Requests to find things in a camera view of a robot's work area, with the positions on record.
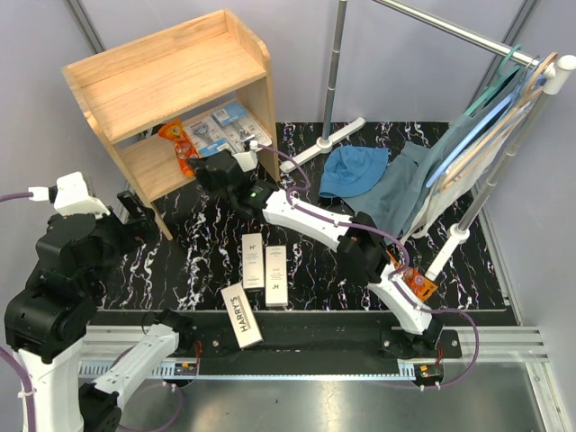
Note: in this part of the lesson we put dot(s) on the wooden hanger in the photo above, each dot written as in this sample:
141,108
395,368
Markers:
515,112

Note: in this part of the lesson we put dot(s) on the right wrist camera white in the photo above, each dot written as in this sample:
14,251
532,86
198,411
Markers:
248,160

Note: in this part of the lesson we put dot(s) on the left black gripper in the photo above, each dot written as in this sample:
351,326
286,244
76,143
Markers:
142,228

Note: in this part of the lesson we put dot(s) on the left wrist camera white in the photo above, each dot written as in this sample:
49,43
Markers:
70,195

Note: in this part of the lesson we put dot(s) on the white H box left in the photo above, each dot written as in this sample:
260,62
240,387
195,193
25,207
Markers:
253,269

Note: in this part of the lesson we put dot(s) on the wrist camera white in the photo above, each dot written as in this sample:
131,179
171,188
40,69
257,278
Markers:
70,195
248,160

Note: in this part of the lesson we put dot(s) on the metal clothes rack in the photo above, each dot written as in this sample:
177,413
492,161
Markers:
396,68

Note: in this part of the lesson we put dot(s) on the white h box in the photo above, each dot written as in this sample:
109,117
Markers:
276,286
253,269

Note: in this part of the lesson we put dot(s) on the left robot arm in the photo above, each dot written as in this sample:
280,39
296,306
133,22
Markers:
45,324

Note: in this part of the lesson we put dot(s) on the white Harry's box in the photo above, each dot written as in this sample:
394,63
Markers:
241,316

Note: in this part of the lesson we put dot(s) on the wooden two-tier shelf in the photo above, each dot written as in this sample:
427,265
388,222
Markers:
140,84

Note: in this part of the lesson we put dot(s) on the orange BIC razor pack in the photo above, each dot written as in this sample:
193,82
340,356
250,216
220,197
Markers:
421,286
184,147

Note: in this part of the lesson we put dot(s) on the blue Gillette razor pack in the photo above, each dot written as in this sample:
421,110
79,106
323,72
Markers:
208,137

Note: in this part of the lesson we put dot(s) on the teal hanger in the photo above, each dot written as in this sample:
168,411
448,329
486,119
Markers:
503,76

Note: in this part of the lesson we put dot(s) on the blue bucket hat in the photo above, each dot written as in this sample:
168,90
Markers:
350,171

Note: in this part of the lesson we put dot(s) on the blue razor blister pack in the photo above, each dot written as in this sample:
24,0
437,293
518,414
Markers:
239,126

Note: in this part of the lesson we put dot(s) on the white H box right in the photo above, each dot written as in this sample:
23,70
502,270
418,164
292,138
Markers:
276,286

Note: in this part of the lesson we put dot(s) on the grey-blue garment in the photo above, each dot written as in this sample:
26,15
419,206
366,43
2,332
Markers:
397,197

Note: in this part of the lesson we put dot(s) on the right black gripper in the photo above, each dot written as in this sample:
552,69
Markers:
201,174

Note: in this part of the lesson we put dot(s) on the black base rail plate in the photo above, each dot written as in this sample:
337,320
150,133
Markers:
323,346

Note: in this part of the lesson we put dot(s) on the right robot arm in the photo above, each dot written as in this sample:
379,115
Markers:
362,256

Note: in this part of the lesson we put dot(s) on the blue hanger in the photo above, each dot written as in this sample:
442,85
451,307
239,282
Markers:
472,137

